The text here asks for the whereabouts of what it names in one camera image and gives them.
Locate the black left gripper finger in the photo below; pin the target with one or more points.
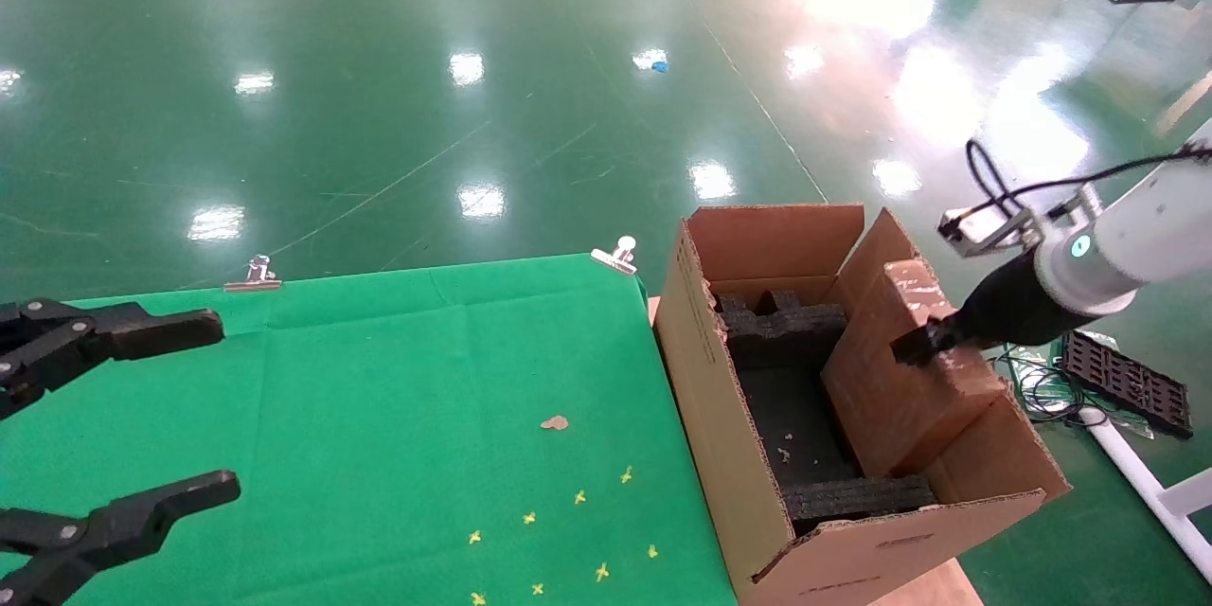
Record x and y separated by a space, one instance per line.
142 509
142 329

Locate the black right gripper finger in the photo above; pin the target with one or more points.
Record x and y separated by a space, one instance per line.
923 343

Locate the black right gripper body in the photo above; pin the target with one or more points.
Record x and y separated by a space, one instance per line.
1004 312

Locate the small brown cardboard box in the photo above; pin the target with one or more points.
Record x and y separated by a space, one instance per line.
900 407

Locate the large open brown carton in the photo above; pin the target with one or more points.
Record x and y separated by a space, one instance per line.
720 417

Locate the brown cardboard scrap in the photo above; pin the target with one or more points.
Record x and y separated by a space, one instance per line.
554 422

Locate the silver binder clip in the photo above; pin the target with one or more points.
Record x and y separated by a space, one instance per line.
615 258
254 276

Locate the black plastic grid tray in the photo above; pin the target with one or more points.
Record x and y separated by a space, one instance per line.
1127 383

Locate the black foam base sheet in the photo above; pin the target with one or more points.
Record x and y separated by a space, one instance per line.
795 417

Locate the green table cloth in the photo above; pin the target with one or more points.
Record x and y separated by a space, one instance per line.
331 417

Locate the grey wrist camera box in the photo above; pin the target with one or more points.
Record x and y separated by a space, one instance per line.
980 229

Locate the grey camera mounting bracket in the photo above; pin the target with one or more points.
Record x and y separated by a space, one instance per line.
1065 208

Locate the white metal frame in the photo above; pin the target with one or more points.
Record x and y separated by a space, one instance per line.
1146 483

